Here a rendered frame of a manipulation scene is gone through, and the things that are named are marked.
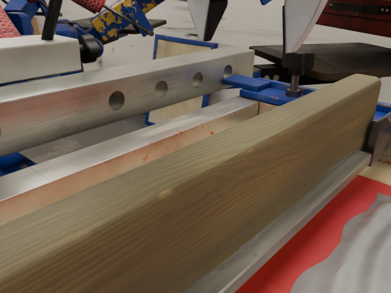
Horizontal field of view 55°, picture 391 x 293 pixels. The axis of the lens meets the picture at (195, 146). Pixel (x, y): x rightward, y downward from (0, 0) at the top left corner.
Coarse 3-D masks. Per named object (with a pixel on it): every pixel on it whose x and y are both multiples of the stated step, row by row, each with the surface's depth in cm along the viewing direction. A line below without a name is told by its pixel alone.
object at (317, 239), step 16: (352, 192) 36; (368, 192) 36; (384, 192) 36; (336, 208) 34; (352, 208) 34; (320, 224) 31; (336, 224) 31; (304, 240) 29; (320, 240) 29; (336, 240) 29; (272, 256) 27; (288, 256) 28; (304, 256) 28; (320, 256) 28; (256, 272) 26; (272, 272) 26; (288, 272) 26; (272, 288) 25; (288, 288) 25
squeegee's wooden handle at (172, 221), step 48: (336, 96) 29; (192, 144) 20; (240, 144) 20; (288, 144) 23; (336, 144) 30; (96, 192) 15; (144, 192) 15; (192, 192) 17; (240, 192) 20; (288, 192) 25; (0, 240) 12; (48, 240) 12; (96, 240) 13; (144, 240) 15; (192, 240) 18; (240, 240) 22; (0, 288) 11; (48, 288) 12; (96, 288) 14; (144, 288) 16
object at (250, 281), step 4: (248, 280) 25; (252, 280) 25; (244, 284) 25; (248, 284) 25; (252, 284) 25; (256, 284) 25; (260, 284) 25; (240, 288) 25; (244, 288) 25; (248, 288) 25; (252, 288) 25; (256, 288) 25; (260, 288) 25; (264, 288) 25; (268, 288) 25; (236, 292) 24; (240, 292) 24; (244, 292) 24; (248, 292) 24; (252, 292) 24; (256, 292) 24; (260, 292) 24; (264, 292) 24; (268, 292) 24; (272, 292) 24
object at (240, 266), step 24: (336, 168) 32; (360, 168) 33; (312, 192) 28; (336, 192) 30; (288, 216) 25; (312, 216) 27; (264, 240) 23; (288, 240) 24; (240, 264) 21; (192, 288) 19; (216, 288) 19
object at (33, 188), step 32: (160, 128) 41; (192, 128) 42; (224, 128) 46; (64, 160) 33; (96, 160) 33; (128, 160) 36; (384, 160) 42; (0, 192) 28; (32, 192) 29; (64, 192) 31; (0, 224) 28
